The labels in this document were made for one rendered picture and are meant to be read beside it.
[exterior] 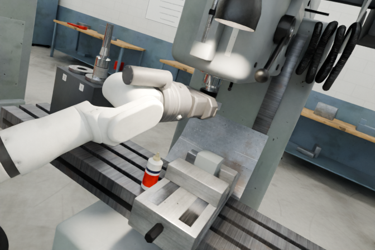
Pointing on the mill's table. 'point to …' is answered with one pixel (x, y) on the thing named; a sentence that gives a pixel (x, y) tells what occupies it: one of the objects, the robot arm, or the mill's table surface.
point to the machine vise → (178, 211)
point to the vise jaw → (197, 181)
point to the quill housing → (229, 36)
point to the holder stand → (76, 89)
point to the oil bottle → (152, 172)
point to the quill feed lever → (287, 30)
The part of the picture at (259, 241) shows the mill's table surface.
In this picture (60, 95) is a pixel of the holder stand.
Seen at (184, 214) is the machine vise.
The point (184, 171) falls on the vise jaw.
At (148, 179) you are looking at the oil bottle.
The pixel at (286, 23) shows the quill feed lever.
